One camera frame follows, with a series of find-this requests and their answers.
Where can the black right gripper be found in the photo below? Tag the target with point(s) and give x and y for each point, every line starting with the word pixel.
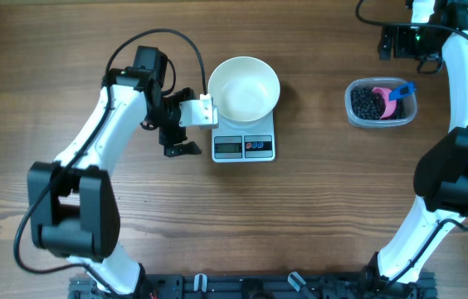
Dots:
pixel 402 48

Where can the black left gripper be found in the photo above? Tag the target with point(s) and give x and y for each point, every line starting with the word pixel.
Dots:
pixel 168 138

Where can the pink measuring scoop blue handle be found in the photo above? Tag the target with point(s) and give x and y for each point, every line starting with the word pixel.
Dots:
pixel 391 97

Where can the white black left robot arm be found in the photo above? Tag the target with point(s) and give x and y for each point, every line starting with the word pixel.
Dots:
pixel 73 213

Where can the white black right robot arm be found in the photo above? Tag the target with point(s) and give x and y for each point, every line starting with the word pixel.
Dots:
pixel 440 181

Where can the white digital kitchen scale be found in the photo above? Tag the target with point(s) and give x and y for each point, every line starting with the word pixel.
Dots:
pixel 244 142

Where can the white bowl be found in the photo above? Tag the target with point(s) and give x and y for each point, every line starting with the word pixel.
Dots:
pixel 244 89

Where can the clear plastic container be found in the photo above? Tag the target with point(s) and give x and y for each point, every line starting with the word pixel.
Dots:
pixel 409 102

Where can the black beans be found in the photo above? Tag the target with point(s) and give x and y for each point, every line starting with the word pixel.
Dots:
pixel 368 106

